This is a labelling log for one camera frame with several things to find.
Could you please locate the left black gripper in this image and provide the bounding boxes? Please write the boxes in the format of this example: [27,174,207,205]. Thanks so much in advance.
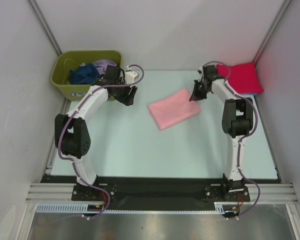
[111,77,137,106]

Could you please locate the pink t shirt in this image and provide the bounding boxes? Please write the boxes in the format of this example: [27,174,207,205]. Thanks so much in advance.
[147,88,202,131]

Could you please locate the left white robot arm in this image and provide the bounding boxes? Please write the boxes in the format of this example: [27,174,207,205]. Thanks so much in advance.
[54,64,145,200]

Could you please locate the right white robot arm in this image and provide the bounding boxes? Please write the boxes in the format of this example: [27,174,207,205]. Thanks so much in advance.
[189,61,258,182]

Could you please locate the lilac t shirt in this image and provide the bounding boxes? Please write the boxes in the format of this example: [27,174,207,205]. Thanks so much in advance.
[92,59,117,75]

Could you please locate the folded red t shirt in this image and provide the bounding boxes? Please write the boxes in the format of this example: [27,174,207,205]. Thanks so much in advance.
[227,62,264,95]

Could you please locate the dark blue t shirt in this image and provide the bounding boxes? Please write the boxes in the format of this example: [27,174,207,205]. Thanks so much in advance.
[68,63,100,85]

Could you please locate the folded blue t shirt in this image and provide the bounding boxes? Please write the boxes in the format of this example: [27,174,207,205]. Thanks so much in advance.
[241,93,258,96]

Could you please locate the olive green plastic bin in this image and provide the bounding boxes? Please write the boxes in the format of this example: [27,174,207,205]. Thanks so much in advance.
[50,49,122,101]

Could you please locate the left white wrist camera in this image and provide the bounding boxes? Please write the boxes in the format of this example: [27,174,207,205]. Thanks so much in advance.
[124,66,139,84]

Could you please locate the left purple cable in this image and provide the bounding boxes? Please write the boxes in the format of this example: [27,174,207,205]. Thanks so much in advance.
[37,64,145,226]

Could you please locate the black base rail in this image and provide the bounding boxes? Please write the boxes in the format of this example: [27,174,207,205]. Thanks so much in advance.
[40,175,281,210]

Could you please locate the right aluminium frame post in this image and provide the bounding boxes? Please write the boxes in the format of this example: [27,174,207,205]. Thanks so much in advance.
[252,0,294,68]

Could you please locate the aluminium frame post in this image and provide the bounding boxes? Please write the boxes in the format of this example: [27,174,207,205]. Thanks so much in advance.
[26,0,63,56]
[252,0,294,68]

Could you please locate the left aluminium frame post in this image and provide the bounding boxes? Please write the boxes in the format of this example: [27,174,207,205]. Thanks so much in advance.
[26,0,63,56]

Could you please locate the white slotted cable duct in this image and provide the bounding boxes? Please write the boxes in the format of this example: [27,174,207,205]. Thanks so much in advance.
[35,202,239,215]

